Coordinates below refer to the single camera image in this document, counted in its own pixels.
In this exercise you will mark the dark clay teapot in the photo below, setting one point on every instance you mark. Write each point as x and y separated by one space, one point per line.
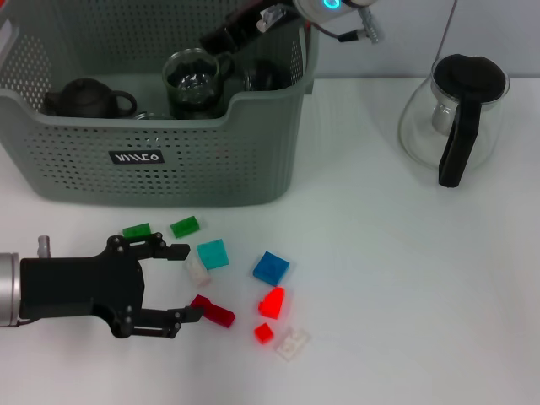
84 99

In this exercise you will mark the white flat toy plate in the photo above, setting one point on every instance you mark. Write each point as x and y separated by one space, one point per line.
291 343

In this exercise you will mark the white studded toy brick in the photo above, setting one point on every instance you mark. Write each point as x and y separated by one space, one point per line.
197 272

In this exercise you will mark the blue square toy brick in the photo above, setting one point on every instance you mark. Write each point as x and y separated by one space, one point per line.
270 268

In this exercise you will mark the dark red long brick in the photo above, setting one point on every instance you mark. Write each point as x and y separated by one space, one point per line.
217 314

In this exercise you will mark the small red cube brick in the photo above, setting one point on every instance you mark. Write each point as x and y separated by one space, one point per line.
263 333

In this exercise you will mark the cyan sloped toy brick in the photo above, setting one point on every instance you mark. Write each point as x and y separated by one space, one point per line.
213 255

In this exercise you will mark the red sloped toy brick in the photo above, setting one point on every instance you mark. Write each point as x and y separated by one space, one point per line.
272 303

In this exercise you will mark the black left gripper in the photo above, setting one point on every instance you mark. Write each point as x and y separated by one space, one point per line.
76 287

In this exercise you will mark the grey perforated plastic storage bin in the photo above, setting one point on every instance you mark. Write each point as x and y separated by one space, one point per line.
211 169

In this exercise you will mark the green toy brick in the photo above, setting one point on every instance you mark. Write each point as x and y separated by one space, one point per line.
136 230
184 228

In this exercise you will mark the glass teacup with black holder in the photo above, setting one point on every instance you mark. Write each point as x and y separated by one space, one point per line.
259 76
198 111
192 76
147 115

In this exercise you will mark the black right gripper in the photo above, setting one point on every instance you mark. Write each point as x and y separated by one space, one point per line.
249 25

